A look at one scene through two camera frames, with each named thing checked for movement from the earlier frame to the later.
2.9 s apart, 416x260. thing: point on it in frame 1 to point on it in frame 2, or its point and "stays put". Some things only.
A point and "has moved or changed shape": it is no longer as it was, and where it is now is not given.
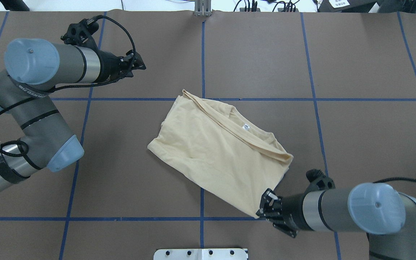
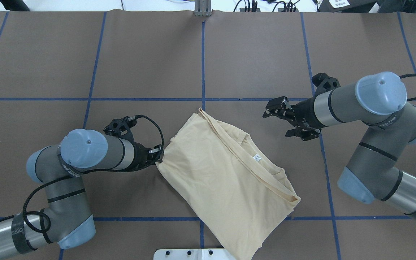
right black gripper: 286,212 to 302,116
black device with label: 343,5 stays put
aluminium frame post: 203,8 stays put
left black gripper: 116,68 to 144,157
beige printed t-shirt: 240,158 has moved or changed shape
